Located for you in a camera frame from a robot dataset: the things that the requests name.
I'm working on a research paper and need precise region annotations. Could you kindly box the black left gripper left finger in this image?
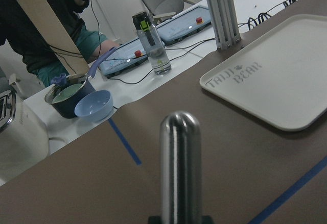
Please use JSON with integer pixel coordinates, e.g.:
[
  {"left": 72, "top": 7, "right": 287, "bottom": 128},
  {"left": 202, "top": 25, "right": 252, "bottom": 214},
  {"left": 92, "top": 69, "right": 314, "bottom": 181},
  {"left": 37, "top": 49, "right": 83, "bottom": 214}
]
[{"left": 148, "top": 216, "right": 161, "bottom": 224}]

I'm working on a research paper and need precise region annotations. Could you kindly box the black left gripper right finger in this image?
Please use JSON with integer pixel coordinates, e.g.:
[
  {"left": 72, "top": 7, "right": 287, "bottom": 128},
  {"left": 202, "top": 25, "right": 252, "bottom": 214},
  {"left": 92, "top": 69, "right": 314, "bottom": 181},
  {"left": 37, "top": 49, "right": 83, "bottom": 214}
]
[{"left": 201, "top": 215, "right": 214, "bottom": 224}]

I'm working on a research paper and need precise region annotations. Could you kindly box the steel muddler black tip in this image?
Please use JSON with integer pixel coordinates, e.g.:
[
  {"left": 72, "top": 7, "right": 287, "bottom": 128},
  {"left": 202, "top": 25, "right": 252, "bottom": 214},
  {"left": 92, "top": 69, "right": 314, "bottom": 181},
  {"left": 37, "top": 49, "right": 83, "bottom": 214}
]
[{"left": 159, "top": 111, "right": 202, "bottom": 223}]

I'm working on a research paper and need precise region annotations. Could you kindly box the blue bowl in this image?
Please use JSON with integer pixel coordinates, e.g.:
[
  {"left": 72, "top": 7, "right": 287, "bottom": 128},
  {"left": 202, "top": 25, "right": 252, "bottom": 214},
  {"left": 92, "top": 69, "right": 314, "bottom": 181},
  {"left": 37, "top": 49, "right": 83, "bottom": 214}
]
[{"left": 74, "top": 90, "right": 113, "bottom": 122}]

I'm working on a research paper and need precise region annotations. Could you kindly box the cream toaster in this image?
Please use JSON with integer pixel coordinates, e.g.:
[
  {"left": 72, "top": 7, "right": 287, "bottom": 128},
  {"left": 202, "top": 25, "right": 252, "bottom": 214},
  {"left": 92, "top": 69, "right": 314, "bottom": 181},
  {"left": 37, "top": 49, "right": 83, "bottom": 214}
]
[{"left": 1, "top": 90, "right": 50, "bottom": 182}]

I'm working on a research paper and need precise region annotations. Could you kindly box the clear water bottle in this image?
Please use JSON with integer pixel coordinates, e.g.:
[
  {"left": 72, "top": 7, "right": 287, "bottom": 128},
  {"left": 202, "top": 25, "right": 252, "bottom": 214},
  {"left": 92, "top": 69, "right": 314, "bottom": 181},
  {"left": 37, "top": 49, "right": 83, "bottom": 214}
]
[{"left": 132, "top": 11, "right": 171, "bottom": 75}]

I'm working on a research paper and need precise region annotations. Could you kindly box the cream bear serving tray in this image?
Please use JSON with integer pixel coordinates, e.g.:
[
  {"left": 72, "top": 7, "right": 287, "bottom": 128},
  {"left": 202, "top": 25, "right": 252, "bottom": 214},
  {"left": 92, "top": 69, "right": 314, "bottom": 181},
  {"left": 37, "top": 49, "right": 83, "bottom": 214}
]
[{"left": 199, "top": 14, "right": 326, "bottom": 131}]

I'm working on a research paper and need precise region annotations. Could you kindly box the blue teach pendant tablet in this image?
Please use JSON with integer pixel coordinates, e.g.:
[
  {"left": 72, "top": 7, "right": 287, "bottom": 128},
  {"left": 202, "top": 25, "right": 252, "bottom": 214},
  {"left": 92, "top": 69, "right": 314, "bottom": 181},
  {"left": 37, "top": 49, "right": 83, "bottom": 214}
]
[
  {"left": 99, "top": 38, "right": 147, "bottom": 77},
  {"left": 157, "top": 6, "right": 211, "bottom": 46}
]

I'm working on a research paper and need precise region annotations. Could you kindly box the wooden board plank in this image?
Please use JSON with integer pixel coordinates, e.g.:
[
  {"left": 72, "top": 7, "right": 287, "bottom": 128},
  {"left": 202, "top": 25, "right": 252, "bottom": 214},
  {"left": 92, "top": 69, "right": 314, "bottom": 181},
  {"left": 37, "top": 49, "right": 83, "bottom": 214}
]
[{"left": 17, "top": 0, "right": 89, "bottom": 75}]

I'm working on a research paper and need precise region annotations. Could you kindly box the person in dark shirt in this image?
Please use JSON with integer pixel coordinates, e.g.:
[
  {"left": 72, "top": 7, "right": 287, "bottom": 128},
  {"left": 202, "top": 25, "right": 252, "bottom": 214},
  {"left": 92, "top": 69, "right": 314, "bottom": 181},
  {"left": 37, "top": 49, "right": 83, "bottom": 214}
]
[{"left": 1, "top": 0, "right": 118, "bottom": 87}]

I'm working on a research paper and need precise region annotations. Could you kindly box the dark saucepan purple handle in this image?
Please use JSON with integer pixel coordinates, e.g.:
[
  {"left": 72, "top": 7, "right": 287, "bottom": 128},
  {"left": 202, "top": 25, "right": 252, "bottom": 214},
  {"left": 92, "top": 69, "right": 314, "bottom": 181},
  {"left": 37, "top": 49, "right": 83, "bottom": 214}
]
[{"left": 44, "top": 47, "right": 117, "bottom": 118}]

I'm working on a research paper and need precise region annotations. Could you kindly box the aluminium frame post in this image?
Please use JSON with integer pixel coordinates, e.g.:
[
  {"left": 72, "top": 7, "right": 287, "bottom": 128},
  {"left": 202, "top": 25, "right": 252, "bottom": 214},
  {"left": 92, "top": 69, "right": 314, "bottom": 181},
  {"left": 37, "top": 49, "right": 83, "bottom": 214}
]
[{"left": 206, "top": 0, "right": 241, "bottom": 51}]

